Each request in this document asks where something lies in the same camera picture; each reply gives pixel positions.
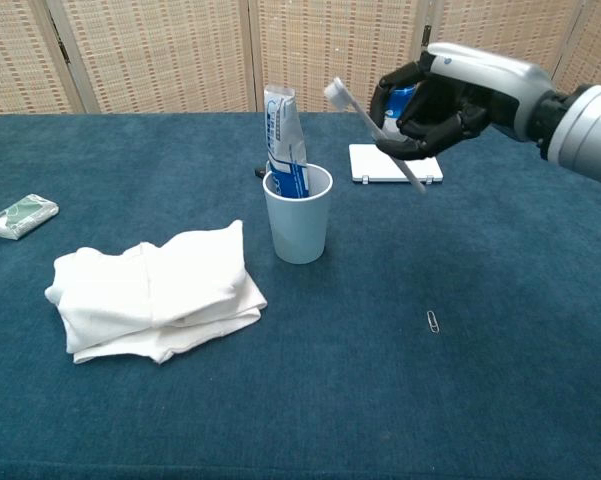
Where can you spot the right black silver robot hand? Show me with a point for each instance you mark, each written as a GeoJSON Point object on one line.
{"type": "Point", "coordinates": [485, 75]}

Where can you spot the white toothbrush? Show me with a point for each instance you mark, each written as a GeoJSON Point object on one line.
{"type": "Point", "coordinates": [352, 107]}

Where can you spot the blue white toothpaste tube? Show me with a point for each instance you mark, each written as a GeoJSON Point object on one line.
{"type": "Point", "coordinates": [282, 140]}

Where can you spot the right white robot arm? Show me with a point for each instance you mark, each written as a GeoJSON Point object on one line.
{"type": "Point", "coordinates": [590, 135]}

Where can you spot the white plastic cup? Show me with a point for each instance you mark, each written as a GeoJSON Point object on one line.
{"type": "Point", "coordinates": [300, 230]}

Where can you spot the white flat hinged box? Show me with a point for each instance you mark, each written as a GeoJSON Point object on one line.
{"type": "Point", "coordinates": [380, 167]}

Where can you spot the silver paperclip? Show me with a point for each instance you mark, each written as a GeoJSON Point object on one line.
{"type": "Point", "coordinates": [433, 322]}

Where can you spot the woven bamboo folding screen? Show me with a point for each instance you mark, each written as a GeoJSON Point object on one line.
{"type": "Point", "coordinates": [145, 55]}

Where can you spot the folded white towel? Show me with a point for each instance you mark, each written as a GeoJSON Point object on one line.
{"type": "Point", "coordinates": [150, 295]}

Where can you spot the green white tissue pack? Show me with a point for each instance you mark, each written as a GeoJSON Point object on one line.
{"type": "Point", "coordinates": [25, 216]}

